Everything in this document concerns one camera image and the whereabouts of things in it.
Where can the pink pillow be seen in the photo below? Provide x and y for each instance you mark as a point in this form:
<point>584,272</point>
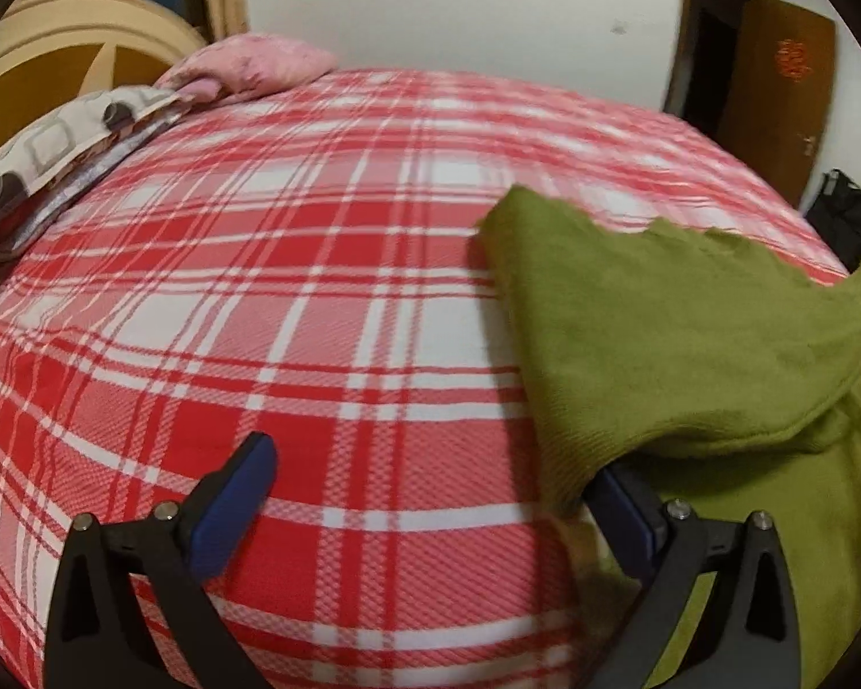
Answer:
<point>244,67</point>

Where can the black bag on floor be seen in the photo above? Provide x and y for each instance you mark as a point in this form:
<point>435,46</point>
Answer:
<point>835,214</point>

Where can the green striped knit sweater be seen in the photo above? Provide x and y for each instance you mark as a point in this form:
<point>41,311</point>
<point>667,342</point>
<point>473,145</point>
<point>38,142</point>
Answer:
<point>721,374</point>

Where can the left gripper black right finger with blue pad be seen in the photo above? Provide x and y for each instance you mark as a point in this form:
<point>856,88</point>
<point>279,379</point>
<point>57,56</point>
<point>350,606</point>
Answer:
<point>733,573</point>

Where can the red white plaid bedsheet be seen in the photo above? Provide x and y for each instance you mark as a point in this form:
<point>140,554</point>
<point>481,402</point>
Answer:
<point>305,265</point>

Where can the grey patterned pillow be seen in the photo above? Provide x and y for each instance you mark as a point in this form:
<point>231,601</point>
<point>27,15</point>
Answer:
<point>55,160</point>

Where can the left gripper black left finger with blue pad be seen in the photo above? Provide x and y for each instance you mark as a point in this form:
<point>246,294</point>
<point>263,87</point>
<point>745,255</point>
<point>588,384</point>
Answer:
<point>97,635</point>

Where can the brown wooden door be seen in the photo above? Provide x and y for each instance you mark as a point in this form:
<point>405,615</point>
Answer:
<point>756,76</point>

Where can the beige wooden headboard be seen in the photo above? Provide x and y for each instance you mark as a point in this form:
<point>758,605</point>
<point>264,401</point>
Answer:
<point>52,51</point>

